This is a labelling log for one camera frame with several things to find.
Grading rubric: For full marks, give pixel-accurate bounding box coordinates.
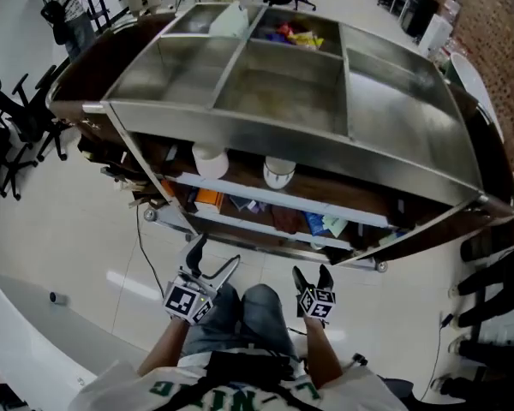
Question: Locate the stainless steel shelving cart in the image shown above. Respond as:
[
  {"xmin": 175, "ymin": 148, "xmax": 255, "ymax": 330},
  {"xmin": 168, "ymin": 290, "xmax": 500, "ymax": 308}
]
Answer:
[{"xmin": 45, "ymin": 1, "xmax": 514, "ymax": 274}]

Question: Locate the black cabinet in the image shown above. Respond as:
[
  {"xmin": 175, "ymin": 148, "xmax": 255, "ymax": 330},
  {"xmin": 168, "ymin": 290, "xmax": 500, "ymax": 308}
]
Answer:
[{"xmin": 399, "ymin": 0, "xmax": 441, "ymax": 39}]

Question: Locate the white cup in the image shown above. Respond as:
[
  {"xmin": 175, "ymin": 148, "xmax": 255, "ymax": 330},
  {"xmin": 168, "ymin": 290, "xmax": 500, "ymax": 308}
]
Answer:
[{"xmin": 262, "ymin": 155, "xmax": 297, "ymax": 189}]

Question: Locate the black floor cable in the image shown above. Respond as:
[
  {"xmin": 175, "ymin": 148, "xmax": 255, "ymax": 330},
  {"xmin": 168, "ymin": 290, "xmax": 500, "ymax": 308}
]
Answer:
[
  {"xmin": 134, "ymin": 205, "xmax": 167, "ymax": 300},
  {"xmin": 418, "ymin": 312, "xmax": 456, "ymax": 402}
]

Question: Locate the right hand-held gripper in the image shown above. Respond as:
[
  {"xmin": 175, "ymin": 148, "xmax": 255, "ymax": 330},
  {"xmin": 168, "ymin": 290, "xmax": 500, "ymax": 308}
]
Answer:
[{"xmin": 291, "ymin": 264, "xmax": 338, "ymax": 326}]

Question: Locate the person's white jersey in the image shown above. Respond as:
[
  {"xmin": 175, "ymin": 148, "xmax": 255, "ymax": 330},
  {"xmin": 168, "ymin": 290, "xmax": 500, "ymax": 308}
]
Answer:
[{"xmin": 67, "ymin": 345, "xmax": 412, "ymax": 411}]

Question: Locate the person's right forearm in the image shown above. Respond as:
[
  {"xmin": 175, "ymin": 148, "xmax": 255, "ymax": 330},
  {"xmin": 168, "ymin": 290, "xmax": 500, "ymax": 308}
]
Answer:
[{"xmin": 302, "ymin": 317, "xmax": 344, "ymax": 390}]

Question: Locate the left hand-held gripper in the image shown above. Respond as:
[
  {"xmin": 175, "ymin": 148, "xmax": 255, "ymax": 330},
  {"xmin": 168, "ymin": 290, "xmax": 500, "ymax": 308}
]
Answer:
[{"xmin": 162, "ymin": 233, "xmax": 242, "ymax": 327}]

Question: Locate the white box appliance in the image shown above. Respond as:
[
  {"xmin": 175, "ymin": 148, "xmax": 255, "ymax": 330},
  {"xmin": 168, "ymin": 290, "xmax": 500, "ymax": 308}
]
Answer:
[{"xmin": 417, "ymin": 13, "xmax": 454, "ymax": 58}]

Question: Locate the person's right leg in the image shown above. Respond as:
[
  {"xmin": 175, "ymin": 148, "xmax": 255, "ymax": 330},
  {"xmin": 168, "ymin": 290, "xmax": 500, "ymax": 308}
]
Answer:
[{"xmin": 239, "ymin": 283, "xmax": 302, "ymax": 360}]

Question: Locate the black chest strap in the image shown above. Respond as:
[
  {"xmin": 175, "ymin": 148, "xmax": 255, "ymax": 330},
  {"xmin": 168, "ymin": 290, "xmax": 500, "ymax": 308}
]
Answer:
[{"xmin": 203, "ymin": 349, "xmax": 299, "ymax": 411}]

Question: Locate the person's left leg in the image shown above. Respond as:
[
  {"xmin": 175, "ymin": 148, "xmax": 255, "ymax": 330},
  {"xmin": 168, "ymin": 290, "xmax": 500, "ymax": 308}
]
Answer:
[{"xmin": 181, "ymin": 282, "xmax": 243, "ymax": 358}]

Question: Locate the yellow snack packet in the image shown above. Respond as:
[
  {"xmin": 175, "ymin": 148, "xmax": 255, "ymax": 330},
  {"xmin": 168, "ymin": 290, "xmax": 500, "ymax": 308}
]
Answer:
[{"xmin": 287, "ymin": 31, "xmax": 326, "ymax": 51}]

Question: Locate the dark packet with purple label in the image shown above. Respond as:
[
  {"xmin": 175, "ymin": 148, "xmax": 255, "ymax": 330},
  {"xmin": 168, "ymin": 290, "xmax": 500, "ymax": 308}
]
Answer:
[{"xmin": 228, "ymin": 194, "xmax": 269, "ymax": 214}]

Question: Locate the person's leg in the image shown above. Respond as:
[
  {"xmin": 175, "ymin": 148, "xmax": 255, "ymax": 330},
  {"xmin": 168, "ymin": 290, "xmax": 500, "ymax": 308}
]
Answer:
[
  {"xmin": 239, "ymin": 283, "xmax": 302, "ymax": 360},
  {"xmin": 181, "ymin": 282, "xmax": 243, "ymax": 358}
]

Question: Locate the person's left forearm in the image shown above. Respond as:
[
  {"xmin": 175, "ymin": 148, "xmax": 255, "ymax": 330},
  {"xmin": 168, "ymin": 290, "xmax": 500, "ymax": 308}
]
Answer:
[{"xmin": 135, "ymin": 316, "xmax": 190, "ymax": 378}]

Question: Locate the orange box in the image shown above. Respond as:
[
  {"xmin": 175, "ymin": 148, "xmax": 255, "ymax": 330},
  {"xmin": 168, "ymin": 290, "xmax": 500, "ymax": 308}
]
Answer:
[{"xmin": 194, "ymin": 188, "xmax": 225, "ymax": 214}]

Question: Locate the black screen stand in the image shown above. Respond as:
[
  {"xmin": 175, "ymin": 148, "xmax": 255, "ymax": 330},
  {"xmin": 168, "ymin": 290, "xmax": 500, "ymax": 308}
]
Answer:
[{"xmin": 84, "ymin": 0, "xmax": 132, "ymax": 34}]

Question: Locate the white curved desk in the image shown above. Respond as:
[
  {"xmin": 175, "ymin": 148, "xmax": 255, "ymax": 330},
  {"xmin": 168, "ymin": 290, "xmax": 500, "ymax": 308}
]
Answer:
[
  {"xmin": 0, "ymin": 267, "xmax": 145, "ymax": 411},
  {"xmin": 448, "ymin": 51, "xmax": 514, "ymax": 213}
]

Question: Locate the white plastic jug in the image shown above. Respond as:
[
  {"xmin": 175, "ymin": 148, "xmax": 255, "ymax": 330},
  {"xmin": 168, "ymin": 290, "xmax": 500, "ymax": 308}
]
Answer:
[{"xmin": 207, "ymin": 0, "xmax": 251, "ymax": 39}]

